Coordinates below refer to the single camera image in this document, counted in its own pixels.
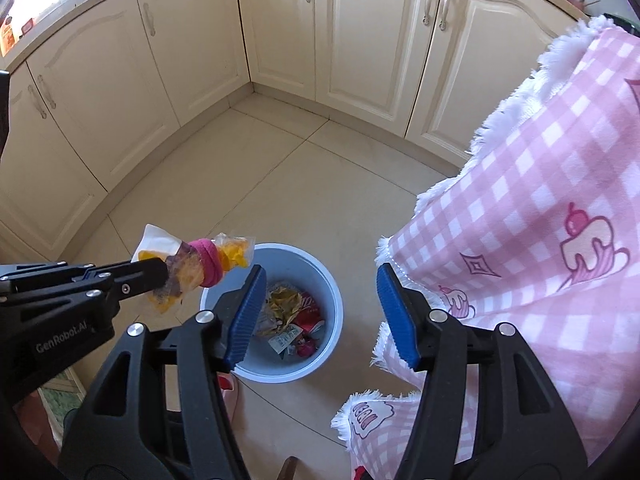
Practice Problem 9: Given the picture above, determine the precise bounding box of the red snack wrapper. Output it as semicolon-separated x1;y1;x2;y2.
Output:
292;290;326;333

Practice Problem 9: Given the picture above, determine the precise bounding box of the pink yellow plastic wrapper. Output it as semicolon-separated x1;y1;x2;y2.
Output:
148;232;256;316

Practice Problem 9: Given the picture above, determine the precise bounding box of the white label packet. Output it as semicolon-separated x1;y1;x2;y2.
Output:
267;327;301;358

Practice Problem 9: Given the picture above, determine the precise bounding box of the blue plastic trash bin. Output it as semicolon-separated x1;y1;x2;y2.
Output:
199;243;346;385

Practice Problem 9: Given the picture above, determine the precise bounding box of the cream kitchen cabinet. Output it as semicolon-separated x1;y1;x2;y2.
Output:
0;0;591;266

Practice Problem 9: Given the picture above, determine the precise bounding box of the pink slipper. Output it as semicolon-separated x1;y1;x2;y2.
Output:
216;372;242;431

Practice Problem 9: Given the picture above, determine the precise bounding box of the orange packet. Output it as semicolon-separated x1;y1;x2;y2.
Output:
0;16;16;56

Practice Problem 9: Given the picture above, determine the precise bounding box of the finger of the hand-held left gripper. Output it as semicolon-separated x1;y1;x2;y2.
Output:
0;258;170;310
0;261;96;291

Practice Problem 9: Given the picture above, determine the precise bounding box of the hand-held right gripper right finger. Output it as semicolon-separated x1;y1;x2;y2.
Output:
376;263;588;480

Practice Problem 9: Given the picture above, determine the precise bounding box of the yellow crumpled wrapper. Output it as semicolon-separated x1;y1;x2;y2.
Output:
260;282;303;336

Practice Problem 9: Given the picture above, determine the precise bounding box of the pink checked tablecloth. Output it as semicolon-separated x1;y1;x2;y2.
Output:
331;14;640;480

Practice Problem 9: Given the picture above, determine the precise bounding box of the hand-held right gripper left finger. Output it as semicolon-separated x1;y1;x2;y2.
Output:
59;264;268;480

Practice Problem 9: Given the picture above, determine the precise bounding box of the green patterned floor mat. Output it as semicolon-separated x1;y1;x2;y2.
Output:
37;367;86;426

